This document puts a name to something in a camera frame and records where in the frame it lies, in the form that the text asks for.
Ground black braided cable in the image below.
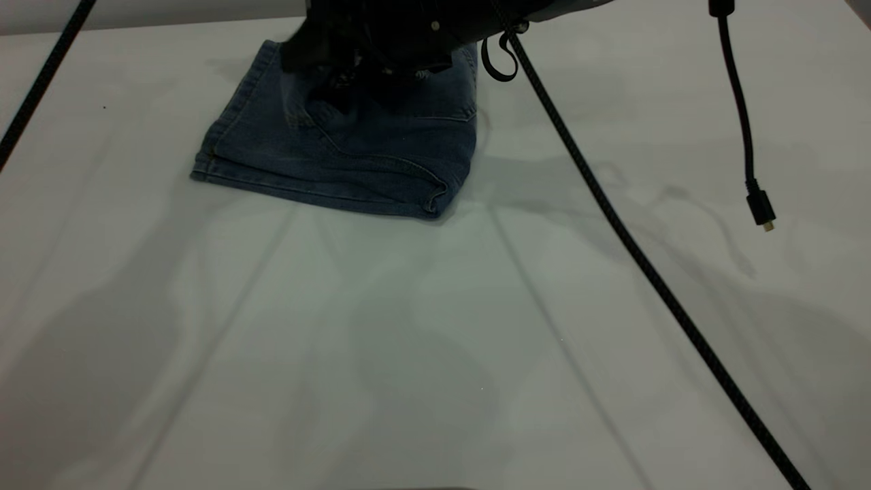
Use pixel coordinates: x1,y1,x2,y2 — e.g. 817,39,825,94
0,0,97,171
482,31,812,490

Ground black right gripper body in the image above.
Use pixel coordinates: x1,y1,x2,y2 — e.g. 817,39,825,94
282,0,545,76

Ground black cable with plug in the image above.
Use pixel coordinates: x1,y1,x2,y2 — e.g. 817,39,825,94
708,0,778,233

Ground blue faded denim pants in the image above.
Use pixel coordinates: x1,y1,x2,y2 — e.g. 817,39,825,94
191,37,480,220

